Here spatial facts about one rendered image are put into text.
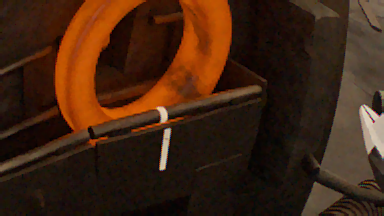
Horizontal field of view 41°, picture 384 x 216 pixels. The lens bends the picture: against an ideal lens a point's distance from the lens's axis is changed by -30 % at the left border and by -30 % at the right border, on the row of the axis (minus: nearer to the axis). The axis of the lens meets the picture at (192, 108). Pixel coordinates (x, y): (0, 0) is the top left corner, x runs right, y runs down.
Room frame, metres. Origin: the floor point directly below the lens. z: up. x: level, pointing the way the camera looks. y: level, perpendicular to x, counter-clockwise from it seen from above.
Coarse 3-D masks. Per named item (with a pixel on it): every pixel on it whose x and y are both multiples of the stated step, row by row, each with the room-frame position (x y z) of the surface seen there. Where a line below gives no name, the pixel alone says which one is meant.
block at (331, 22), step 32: (288, 0) 0.68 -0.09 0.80; (256, 32) 0.71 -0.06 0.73; (288, 32) 0.67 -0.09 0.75; (320, 32) 0.65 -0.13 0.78; (256, 64) 0.70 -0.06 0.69; (288, 64) 0.67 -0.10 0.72; (320, 64) 0.66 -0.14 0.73; (288, 96) 0.66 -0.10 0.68; (320, 96) 0.67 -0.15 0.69; (288, 128) 0.66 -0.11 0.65; (320, 128) 0.69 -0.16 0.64; (256, 160) 0.68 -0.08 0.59; (288, 160) 0.65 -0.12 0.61
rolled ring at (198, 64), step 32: (96, 0) 0.49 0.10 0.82; (128, 0) 0.50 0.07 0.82; (192, 0) 0.55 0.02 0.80; (224, 0) 0.58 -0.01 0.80; (96, 32) 0.48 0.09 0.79; (192, 32) 0.58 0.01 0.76; (224, 32) 0.59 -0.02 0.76; (64, 64) 0.47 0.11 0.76; (96, 64) 0.48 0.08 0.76; (192, 64) 0.57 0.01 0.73; (224, 64) 0.59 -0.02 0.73; (64, 96) 0.47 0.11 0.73; (160, 96) 0.56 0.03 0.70; (192, 96) 0.57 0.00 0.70
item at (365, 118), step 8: (360, 112) 0.49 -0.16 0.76; (368, 120) 0.48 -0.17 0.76; (376, 120) 0.46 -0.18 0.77; (368, 128) 0.47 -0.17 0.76; (376, 128) 0.46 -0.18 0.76; (368, 136) 0.46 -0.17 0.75; (376, 136) 0.46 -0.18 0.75; (368, 144) 0.46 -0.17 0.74; (376, 144) 0.45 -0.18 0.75; (368, 152) 0.45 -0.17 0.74
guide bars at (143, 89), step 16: (160, 16) 0.61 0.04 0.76; (176, 16) 0.62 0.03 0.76; (176, 32) 0.63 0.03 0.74; (48, 48) 0.50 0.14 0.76; (176, 48) 0.63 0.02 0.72; (16, 64) 0.47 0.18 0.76; (32, 64) 0.49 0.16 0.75; (32, 80) 0.49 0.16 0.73; (144, 80) 0.58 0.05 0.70; (32, 96) 0.49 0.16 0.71; (96, 96) 0.54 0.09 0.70; (112, 96) 0.55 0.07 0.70; (128, 96) 0.56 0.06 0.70; (32, 112) 0.49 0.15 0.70; (48, 112) 0.49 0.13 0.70; (16, 128) 0.45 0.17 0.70; (32, 128) 0.47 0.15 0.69; (32, 144) 0.48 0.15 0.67
